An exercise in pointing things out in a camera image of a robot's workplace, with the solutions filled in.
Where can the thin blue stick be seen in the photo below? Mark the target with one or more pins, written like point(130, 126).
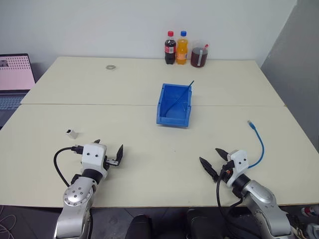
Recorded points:
point(180, 98)

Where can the small white connector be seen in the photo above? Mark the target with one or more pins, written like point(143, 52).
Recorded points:
point(71, 133)

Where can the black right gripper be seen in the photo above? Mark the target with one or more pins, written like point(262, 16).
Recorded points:
point(226, 171)

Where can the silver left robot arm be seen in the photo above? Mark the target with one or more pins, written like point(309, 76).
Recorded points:
point(74, 196)

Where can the orange soda bottle blue cap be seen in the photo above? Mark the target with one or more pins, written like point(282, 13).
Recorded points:
point(182, 51)

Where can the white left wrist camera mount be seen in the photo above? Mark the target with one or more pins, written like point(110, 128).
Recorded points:
point(92, 155)

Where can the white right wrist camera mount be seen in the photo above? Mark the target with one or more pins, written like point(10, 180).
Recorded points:
point(239, 161)

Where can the cola bottle red cap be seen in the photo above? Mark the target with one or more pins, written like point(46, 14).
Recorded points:
point(170, 51)

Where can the dark rounded shape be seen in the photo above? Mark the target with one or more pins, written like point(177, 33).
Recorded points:
point(199, 224)
point(139, 227)

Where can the shoe on floor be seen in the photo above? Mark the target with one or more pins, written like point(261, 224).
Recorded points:
point(307, 231)

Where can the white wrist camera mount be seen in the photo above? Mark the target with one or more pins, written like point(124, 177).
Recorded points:
point(239, 161)
point(92, 155)

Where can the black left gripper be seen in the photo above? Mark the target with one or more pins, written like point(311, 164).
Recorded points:
point(111, 163)

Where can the clear jar of red-brown liquid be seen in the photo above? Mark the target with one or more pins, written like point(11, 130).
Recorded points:
point(199, 56)

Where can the blue plastic storage bin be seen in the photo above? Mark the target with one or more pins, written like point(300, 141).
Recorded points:
point(172, 122)

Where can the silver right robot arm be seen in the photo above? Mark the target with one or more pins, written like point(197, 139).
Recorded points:
point(259, 196)

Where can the open laptop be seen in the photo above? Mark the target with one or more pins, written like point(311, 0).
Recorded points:
point(13, 74)

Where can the grey partition panel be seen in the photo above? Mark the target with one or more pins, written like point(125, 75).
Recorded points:
point(294, 74)

